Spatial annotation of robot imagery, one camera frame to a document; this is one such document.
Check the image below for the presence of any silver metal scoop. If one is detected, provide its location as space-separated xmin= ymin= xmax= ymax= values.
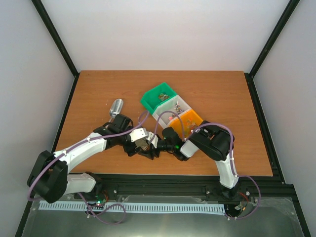
xmin=108 ymin=98 xmax=124 ymax=122

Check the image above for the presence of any green plastic bin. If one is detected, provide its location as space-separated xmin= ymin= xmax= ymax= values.
xmin=141 ymin=82 xmax=177 ymax=115

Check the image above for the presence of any black aluminium frame rail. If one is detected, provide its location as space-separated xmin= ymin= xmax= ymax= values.
xmin=14 ymin=172 xmax=312 ymax=237

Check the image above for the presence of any orange plastic bin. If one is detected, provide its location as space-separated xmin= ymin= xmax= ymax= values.
xmin=169 ymin=109 xmax=203 ymax=138

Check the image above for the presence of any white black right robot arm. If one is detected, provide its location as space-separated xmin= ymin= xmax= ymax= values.
xmin=138 ymin=120 xmax=239 ymax=200

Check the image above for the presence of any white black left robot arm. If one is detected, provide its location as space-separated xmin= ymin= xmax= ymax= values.
xmin=27 ymin=114 xmax=149 ymax=203

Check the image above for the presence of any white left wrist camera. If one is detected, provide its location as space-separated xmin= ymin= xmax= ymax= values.
xmin=129 ymin=128 xmax=148 ymax=142

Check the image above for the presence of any gold metal jar lid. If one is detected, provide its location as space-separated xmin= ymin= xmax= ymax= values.
xmin=135 ymin=139 xmax=150 ymax=151

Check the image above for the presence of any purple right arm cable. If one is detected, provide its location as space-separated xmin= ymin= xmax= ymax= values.
xmin=154 ymin=111 xmax=262 ymax=220

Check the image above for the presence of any light blue slotted cable duct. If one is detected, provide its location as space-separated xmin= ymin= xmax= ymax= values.
xmin=38 ymin=201 xmax=225 ymax=215

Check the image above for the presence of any white translucent plastic bin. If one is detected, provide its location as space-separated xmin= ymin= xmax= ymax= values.
xmin=152 ymin=95 xmax=192 ymax=128

